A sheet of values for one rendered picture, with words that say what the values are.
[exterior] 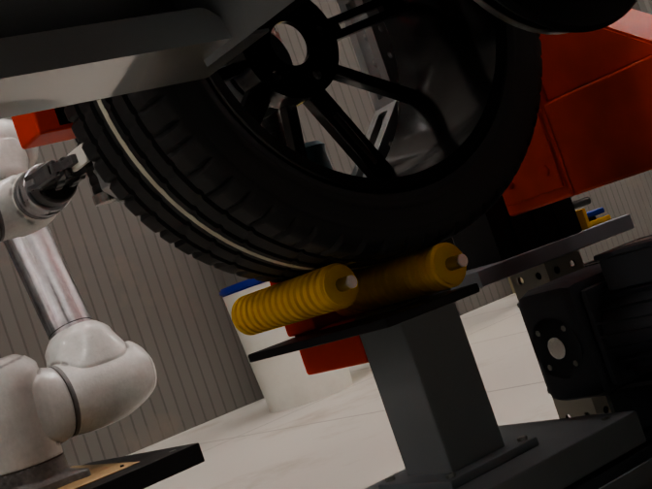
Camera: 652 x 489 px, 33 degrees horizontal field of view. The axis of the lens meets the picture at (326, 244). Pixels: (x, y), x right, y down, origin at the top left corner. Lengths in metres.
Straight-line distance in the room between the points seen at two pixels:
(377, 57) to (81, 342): 0.95
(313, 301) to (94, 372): 1.01
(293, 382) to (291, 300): 3.79
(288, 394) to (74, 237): 1.48
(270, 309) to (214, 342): 4.72
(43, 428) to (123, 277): 3.75
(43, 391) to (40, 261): 0.32
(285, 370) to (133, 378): 2.88
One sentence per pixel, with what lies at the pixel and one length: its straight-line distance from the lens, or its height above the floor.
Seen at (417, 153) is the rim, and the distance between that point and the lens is 1.60.
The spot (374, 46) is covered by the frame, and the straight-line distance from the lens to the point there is 1.79.
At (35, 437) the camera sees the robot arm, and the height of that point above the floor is 0.42.
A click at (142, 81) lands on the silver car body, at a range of 1.00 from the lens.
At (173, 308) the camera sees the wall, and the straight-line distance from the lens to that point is 6.11.
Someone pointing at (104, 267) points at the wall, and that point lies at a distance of 5.96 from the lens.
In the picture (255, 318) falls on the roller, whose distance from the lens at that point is 1.53.
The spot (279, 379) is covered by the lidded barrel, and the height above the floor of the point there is 0.15.
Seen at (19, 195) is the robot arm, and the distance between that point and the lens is 1.98.
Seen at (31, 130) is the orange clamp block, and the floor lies 0.83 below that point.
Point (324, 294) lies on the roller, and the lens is 1.38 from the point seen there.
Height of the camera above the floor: 0.53
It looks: 2 degrees up
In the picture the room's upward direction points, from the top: 19 degrees counter-clockwise
